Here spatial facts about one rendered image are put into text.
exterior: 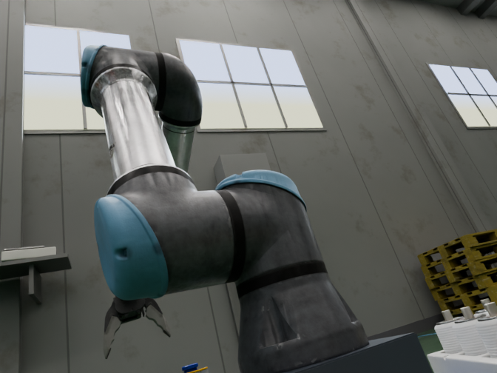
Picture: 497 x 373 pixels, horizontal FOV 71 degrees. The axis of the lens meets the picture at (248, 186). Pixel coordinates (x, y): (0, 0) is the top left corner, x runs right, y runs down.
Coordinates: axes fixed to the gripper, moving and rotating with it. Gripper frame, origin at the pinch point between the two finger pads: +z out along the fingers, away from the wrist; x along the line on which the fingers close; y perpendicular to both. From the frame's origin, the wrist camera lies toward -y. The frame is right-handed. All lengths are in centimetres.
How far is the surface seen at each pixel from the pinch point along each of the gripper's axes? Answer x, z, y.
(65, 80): -6, -338, 192
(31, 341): 51, -77, 230
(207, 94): -167, -309, 192
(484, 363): -62, 32, -31
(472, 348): -70, 30, -23
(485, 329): -65, 27, -33
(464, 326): -71, 25, -24
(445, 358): -70, 30, -13
